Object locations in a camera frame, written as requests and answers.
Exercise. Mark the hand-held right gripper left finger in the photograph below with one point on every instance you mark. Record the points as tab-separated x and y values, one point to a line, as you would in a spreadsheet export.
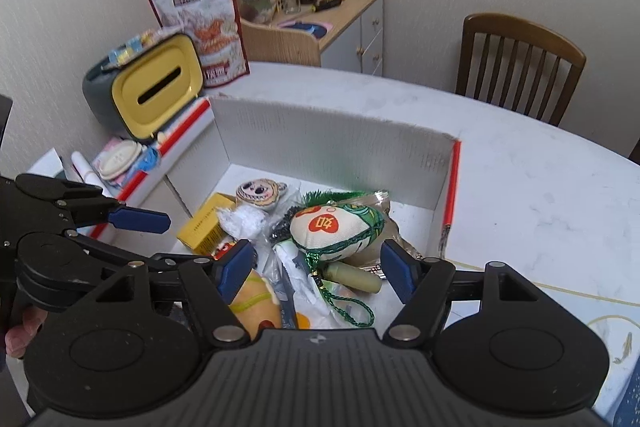
235	272

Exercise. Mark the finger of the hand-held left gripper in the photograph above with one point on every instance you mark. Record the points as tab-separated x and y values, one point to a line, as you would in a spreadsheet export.
110	252
140	221

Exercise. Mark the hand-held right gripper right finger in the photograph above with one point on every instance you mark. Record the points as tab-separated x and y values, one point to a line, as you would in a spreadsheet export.
400	269

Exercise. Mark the olive green tube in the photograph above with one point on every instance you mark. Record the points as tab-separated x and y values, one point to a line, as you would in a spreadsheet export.
355	279

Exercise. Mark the small yellow box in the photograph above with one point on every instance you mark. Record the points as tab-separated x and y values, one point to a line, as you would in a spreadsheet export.
202	224

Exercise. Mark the grey paper pack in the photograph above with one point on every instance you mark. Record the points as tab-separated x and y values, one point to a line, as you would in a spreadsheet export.
289	302

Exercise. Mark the clear bag of dark tea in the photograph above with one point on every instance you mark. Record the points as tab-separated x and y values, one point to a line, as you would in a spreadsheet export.
285	227

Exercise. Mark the green white plush sachet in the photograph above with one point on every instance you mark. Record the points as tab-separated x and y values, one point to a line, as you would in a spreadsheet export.
330	227

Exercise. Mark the white plastic bag orange print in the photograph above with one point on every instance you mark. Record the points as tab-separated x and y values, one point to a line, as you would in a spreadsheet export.
302	321

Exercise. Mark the red cardboard box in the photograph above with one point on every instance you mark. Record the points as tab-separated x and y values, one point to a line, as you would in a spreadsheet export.
325	137

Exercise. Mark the person's left hand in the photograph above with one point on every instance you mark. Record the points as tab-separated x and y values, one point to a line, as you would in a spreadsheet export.
25	332

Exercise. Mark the blue rubber glove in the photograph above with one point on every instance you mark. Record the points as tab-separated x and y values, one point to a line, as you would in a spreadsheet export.
150	159

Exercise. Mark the white paper roll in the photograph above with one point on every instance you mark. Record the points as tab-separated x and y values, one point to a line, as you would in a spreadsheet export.
82	167

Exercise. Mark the small beige piece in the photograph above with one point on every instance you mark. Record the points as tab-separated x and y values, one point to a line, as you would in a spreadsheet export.
163	137

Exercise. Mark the yellow grey tissue box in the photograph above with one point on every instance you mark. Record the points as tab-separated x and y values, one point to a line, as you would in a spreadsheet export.
155	82

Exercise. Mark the colourful printed pack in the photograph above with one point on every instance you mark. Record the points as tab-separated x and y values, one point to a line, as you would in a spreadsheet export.
135	47

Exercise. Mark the red printed snack bag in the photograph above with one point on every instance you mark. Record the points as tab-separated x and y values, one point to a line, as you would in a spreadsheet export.
210	22

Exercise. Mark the light wooden chair back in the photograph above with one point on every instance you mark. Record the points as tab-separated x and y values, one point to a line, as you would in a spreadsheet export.
280	44

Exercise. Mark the white wooden side cabinet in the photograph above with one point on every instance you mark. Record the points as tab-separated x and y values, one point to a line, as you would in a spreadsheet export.
367	37

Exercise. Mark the blue round mat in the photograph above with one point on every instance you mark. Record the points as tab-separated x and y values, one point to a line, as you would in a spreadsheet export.
305	28

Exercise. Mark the brown wooden chair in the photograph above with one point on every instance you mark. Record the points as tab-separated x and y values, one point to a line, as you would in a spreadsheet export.
520	34

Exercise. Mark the yellow black screwdriver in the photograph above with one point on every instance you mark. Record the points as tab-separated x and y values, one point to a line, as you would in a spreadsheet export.
327	4

